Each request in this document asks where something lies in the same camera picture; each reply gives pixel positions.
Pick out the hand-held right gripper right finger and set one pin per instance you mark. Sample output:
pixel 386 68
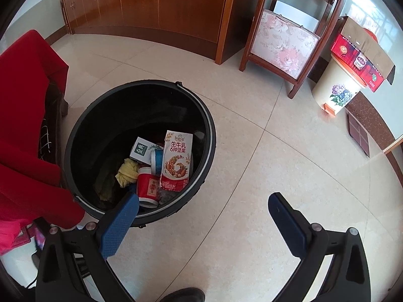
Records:
pixel 288 226

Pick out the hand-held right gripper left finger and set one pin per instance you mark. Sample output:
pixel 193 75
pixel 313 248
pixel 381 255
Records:
pixel 121 223

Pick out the red paper cup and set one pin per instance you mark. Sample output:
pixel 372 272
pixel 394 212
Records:
pixel 149 187

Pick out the yellow cloth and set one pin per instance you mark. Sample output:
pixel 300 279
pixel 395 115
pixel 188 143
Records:
pixel 127 171

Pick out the blue patterned paper cup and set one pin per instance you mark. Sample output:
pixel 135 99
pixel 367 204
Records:
pixel 156 163

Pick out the green white milk carton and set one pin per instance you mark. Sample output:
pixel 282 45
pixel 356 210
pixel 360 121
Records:
pixel 140 151

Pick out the red white milk carton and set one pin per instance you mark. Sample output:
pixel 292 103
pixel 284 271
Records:
pixel 176 163

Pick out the black trash bin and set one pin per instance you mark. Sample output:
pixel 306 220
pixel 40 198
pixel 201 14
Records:
pixel 104 125

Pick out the person's black shoe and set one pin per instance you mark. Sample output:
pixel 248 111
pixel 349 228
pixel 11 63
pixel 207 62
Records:
pixel 182 294

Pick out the brown doormat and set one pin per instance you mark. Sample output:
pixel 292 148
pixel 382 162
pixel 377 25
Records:
pixel 359 132

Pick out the floral pedal bin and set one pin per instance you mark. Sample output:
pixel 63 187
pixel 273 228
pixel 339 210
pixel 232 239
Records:
pixel 330 85

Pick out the red tablecloth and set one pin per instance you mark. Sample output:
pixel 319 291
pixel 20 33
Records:
pixel 25 78

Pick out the wooden chair floral cushion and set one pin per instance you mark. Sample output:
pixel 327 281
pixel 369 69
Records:
pixel 248 50

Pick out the red cardboard box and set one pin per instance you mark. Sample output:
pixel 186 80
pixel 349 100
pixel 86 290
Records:
pixel 355 56

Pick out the pink floral cushion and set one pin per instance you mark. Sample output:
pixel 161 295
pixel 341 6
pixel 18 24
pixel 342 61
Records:
pixel 280 41

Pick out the white board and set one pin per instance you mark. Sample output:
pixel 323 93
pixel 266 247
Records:
pixel 296 14

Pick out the wooden sideboard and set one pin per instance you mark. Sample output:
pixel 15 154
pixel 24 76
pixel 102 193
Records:
pixel 157 3

